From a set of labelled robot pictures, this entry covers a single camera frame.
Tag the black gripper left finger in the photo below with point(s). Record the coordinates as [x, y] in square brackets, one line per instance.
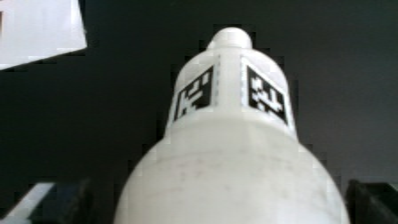
[57, 203]

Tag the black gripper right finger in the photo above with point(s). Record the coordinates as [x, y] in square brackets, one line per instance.
[371, 202]

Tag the white lamp bulb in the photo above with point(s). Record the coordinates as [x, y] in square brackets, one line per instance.
[227, 172]

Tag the white lamp base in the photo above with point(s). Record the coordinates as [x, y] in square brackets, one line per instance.
[41, 30]

